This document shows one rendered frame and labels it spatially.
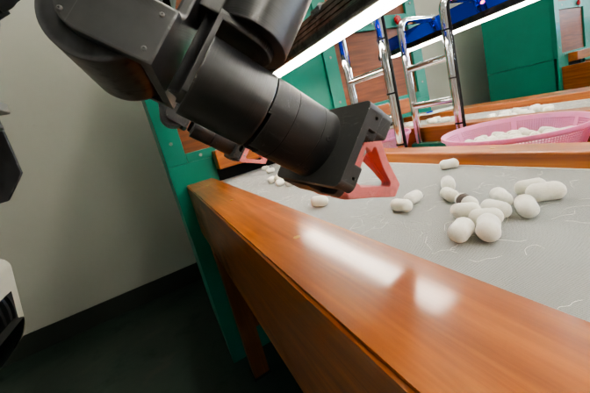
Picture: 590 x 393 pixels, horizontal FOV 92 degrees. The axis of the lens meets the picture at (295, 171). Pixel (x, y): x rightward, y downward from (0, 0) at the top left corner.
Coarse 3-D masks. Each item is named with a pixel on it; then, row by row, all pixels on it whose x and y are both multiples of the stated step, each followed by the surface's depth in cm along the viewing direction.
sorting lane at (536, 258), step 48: (288, 192) 66; (432, 192) 44; (480, 192) 40; (576, 192) 33; (384, 240) 33; (432, 240) 31; (480, 240) 28; (528, 240) 26; (576, 240) 25; (528, 288) 21; (576, 288) 20
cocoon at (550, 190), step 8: (536, 184) 33; (544, 184) 32; (552, 184) 32; (560, 184) 32; (528, 192) 33; (536, 192) 32; (544, 192) 32; (552, 192) 32; (560, 192) 31; (536, 200) 32; (544, 200) 32
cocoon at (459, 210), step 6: (456, 204) 34; (462, 204) 33; (468, 204) 33; (474, 204) 33; (450, 210) 34; (456, 210) 33; (462, 210) 33; (468, 210) 33; (456, 216) 33; (462, 216) 33
